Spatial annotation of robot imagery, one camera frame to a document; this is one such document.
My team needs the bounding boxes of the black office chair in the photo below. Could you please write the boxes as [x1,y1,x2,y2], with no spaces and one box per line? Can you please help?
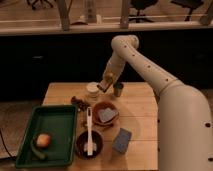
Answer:
[129,0,158,23]

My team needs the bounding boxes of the yellow red apple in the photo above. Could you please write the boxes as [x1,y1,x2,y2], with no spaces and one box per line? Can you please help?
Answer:
[36,134,51,148]

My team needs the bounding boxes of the wooden table leg post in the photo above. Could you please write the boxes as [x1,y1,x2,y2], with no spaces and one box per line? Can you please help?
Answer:
[56,0,70,31]

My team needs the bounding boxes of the black chair far right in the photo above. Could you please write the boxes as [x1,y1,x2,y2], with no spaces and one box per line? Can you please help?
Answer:
[171,0,204,21]

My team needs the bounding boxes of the wooden post right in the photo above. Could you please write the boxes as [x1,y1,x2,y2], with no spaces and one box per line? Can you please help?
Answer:
[120,0,130,29]

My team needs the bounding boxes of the orange brown bowl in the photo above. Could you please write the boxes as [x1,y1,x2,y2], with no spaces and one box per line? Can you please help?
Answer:
[92,101,119,126]

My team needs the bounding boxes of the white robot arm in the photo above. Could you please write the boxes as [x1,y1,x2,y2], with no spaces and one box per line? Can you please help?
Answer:
[98,35,213,171]

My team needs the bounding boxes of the green cucumber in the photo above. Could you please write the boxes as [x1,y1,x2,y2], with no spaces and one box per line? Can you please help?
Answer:
[30,141,46,160]

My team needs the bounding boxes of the white paper cup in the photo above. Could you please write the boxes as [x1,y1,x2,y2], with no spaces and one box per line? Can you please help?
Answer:
[86,82,99,98]

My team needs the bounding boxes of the dark dried fruit cluster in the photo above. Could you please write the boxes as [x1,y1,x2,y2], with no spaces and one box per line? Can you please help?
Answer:
[71,96,90,111]

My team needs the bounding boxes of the white spatula brush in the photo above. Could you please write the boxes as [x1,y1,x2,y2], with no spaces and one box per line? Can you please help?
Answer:
[87,107,93,156]

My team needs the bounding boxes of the grey white cloth piece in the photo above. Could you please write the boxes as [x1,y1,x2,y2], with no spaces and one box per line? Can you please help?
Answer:
[98,108,118,123]

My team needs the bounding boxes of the small metal cup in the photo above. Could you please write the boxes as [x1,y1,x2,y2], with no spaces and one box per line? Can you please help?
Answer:
[113,82,124,97]

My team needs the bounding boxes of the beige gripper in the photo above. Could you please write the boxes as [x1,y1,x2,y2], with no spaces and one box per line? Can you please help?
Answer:
[97,74,113,92]

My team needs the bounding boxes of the black chair base left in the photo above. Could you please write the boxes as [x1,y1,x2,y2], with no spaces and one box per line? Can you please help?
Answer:
[26,0,53,10]

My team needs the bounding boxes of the blue sponge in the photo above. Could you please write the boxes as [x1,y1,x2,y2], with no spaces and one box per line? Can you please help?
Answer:
[112,128,132,154]

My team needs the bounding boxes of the green plastic tray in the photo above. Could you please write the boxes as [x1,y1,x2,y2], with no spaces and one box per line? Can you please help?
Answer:
[15,105,77,168]

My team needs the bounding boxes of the dark brown bowl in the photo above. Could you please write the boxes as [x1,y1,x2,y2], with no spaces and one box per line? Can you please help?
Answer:
[76,131,103,159]

